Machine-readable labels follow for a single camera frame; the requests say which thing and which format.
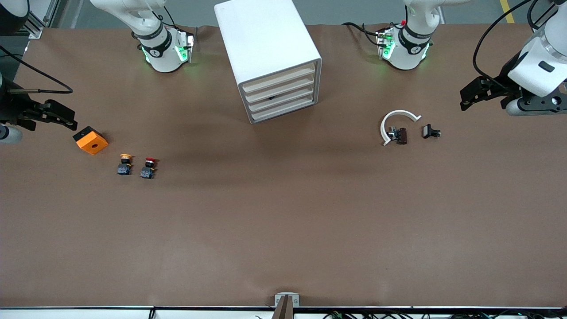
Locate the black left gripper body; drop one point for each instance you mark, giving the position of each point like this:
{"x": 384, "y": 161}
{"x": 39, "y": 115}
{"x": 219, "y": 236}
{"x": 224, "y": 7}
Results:
{"x": 503, "y": 83}

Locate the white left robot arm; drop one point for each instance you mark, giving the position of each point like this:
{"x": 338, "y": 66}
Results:
{"x": 529, "y": 71}

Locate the aluminium frame profile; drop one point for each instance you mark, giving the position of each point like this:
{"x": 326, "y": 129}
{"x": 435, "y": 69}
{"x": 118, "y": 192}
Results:
{"x": 35, "y": 31}

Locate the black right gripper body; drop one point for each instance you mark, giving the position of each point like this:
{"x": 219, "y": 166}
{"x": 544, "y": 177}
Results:
{"x": 12, "y": 107}

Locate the yellow push button switch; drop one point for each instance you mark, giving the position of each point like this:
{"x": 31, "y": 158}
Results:
{"x": 124, "y": 168}

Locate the small black plastic part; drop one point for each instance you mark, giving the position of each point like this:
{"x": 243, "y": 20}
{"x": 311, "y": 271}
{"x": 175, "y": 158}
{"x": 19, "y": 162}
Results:
{"x": 427, "y": 131}

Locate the white table edge rail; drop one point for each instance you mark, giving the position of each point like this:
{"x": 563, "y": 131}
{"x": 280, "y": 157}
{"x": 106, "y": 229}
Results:
{"x": 88, "y": 313}

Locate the grey metal bracket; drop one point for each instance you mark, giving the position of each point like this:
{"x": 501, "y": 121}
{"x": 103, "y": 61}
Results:
{"x": 296, "y": 300}

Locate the orange button enclosure box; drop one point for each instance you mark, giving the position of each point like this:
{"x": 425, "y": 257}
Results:
{"x": 93, "y": 144}

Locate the small brown metal component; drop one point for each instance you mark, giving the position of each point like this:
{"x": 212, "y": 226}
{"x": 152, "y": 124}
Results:
{"x": 402, "y": 136}

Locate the red push button switch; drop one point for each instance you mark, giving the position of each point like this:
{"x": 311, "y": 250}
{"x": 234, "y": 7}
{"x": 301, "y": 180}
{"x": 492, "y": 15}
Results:
{"x": 147, "y": 173}

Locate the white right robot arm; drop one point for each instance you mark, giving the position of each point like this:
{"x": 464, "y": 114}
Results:
{"x": 161, "y": 57}

